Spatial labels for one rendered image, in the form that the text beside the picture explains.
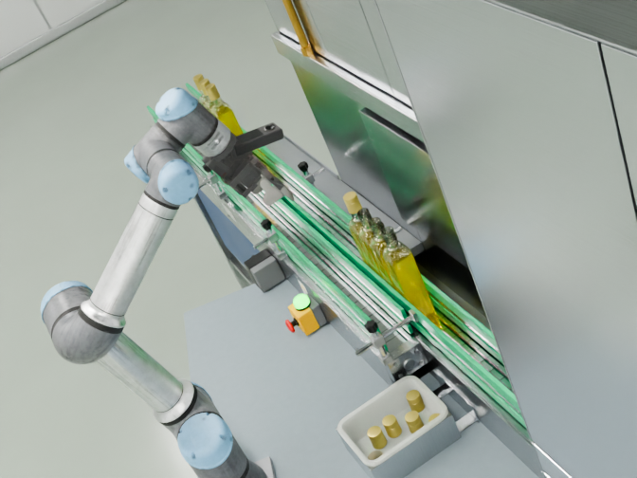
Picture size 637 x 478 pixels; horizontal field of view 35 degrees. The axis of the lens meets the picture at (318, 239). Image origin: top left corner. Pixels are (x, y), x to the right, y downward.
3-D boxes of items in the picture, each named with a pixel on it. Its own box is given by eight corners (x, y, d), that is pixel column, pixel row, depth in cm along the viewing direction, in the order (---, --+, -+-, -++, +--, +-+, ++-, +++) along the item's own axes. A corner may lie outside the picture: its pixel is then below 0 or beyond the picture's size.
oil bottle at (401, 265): (435, 310, 244) (409, 244, 232) (416, 322, 243) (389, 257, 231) (424, 300, 249) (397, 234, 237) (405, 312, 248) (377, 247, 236)
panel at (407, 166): (657, 395, 189) (626, 260, 170) (645, 403, 188) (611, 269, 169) (410, 212, 261) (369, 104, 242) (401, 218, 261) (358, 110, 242)
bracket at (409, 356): (429, 363, 240) (421, 343, 236) (397, 385, 239) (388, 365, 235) (422, 356, 243) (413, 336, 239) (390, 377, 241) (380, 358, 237)
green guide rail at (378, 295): (413, 332, 240) (404, 308, 236) (410, 334, 240) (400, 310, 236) (174, 112, 381) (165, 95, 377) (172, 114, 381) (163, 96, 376)
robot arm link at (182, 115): (146, 109, 204) (174, 78, 203) (183, 141, 210) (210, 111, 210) (157, 122, 197) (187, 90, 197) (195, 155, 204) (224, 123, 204)
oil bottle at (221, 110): (254, 155, 335) (220, 83, 319) (240, 163, 334) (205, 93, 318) (247, 149, 340) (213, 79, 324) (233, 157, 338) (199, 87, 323)
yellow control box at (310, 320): (328, 323, 275) (318, 303, 271) (305, 339, 274) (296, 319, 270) (318, 312, 281) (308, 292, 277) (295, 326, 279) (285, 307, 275)
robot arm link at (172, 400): (199, 466, 235) (38, 337, 203) (179, 429, 247) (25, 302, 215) (237, 431, 236) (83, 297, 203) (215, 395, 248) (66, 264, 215)
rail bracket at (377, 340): (427, 339, 237) (411, 301, 230) (369, 378, 234) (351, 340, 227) (421, 332, 239) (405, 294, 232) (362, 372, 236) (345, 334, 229)
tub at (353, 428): (462, 435, 228) (451, 410, 223) (381, 492, 223) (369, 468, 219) (422, 395, 242) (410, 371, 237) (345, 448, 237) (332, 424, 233)
